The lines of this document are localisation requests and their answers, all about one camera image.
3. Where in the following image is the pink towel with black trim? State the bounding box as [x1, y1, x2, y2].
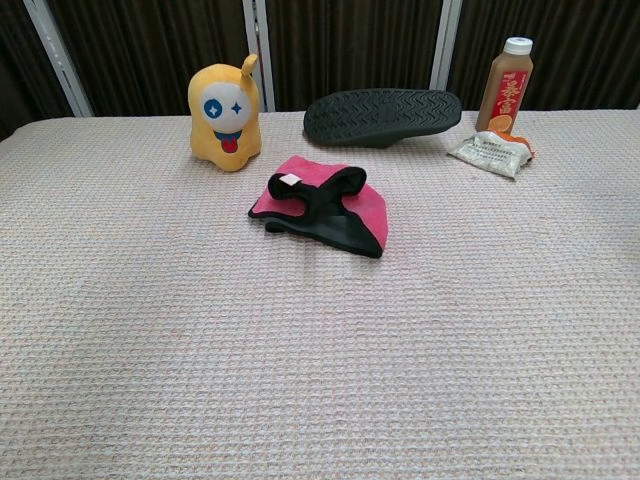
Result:
[246, 154, 391, 260]

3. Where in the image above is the brown juice bottle red label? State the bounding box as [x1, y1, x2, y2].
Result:
[475, 36, 534, 135]

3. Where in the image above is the yellow plush monster toy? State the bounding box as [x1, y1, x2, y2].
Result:
[187, 53, 263, 174]

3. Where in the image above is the black slipper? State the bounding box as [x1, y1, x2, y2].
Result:
[303, 88, 463, 150]

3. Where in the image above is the dark pleated curtain panel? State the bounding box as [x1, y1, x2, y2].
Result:
[264, 0, 446, 112]
[47, 0, 251, 117]
[447, 0, 640, 111]
[0, 0, 76, 144]

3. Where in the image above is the white partition post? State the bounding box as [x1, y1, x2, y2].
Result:
[23, 0, 95, 118]
[429, 0, 464, 94]
[241, 0, 277, 113]

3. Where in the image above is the white and orange snack packet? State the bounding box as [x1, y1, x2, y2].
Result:
[446, 130, 538, 182]

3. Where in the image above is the beige woven tablecloth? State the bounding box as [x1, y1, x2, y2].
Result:
[0, 108, 640, 480]

